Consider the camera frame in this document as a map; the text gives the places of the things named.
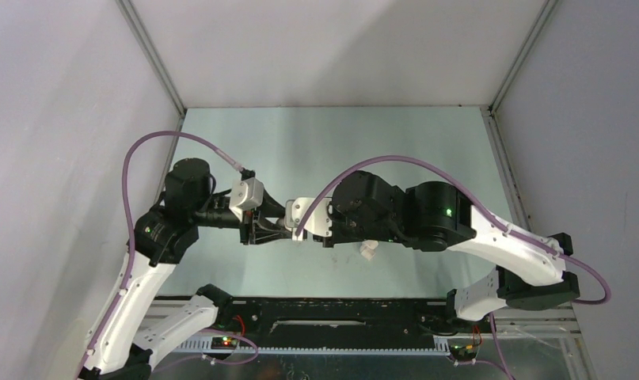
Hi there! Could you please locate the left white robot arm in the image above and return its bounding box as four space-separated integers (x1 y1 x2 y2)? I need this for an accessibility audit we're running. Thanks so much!
77 158 290 379

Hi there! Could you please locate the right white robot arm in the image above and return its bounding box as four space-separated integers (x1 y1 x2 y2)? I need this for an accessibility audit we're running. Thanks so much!
295 170 580 331

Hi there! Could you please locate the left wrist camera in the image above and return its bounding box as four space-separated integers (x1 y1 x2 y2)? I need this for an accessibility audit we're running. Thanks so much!
229 169 264 222

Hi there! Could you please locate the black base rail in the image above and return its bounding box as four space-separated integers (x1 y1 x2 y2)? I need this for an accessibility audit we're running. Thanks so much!
197 284 491 348

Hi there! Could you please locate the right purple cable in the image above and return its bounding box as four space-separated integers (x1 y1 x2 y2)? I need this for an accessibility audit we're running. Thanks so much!
294 154 612 380

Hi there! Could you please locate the purple cable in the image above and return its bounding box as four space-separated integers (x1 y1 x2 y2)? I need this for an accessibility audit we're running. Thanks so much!
294 154 612 380
74 130 260 380

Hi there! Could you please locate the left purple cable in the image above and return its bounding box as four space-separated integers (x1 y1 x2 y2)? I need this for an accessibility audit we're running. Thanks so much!
74 130 260 380

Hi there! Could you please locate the grey cable duct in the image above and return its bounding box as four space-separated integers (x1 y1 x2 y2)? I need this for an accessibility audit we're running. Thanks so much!
173 336 451 356

